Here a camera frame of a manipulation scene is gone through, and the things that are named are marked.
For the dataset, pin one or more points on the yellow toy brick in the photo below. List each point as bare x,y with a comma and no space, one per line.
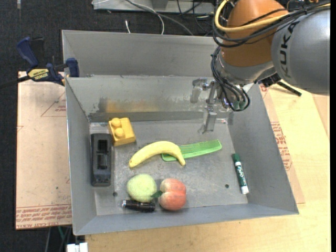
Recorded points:
122,131

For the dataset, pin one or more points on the yellow banana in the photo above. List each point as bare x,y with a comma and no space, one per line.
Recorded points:
155,149

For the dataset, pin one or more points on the grey metal bin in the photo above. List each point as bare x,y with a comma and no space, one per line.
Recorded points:
204,182

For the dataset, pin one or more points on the small black flashlight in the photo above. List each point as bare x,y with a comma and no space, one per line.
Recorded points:
139,205

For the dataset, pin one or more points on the pale green toy apple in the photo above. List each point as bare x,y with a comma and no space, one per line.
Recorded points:
141,186

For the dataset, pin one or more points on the red toy peach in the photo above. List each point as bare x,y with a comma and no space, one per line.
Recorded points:
173,194

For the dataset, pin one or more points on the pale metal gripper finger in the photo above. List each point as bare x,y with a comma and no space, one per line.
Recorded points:
195,93
210,121

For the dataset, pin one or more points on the green comb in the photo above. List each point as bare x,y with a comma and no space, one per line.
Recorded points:
202,148

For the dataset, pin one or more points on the green marker pen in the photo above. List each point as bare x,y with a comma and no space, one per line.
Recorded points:
240,173

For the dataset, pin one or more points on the black stapler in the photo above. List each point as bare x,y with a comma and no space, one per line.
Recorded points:
101,164

